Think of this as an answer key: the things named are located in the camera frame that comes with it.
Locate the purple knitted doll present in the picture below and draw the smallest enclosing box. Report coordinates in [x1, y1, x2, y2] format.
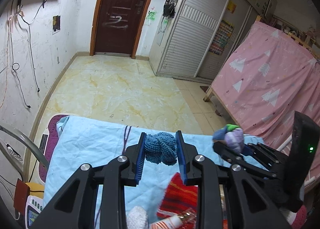
[212, 124, 244, 154]

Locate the blue knitted ball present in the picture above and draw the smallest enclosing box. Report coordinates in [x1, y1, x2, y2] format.
[145, 132, 177, 166]

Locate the red hello kitty bag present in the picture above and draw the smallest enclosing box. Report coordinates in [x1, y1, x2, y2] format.
[156, 173, 198, 218]

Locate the red white tube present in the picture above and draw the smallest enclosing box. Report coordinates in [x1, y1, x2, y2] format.
[150, 215, 183, 229]

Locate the white metal chair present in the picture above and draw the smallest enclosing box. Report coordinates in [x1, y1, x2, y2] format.
[277, 131, 319, 188]

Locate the light blue bed sheet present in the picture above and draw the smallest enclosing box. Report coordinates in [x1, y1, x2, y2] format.
[43, 115, 266, 229]

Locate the white fluffy glove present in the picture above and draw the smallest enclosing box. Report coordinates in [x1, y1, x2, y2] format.
[126, 206, 149, 229]

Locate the pink tree-print curtain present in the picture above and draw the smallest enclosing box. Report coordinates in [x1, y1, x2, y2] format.
[212, 21, 319, 153]

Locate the purple foot mat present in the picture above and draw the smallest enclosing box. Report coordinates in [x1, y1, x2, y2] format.
[37, 114, 67, 184]

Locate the brown box on floor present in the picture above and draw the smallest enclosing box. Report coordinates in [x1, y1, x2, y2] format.
[14, 179, 30, 215]

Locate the white louvered wardrobe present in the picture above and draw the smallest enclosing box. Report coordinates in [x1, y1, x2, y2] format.
[149, 0, 277, 82]

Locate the dark brown door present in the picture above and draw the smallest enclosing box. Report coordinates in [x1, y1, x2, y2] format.
[90, 0, 151, 58]

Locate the colourful wall chart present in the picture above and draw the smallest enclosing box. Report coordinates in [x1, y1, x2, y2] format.
[209, 20, 234, 55]

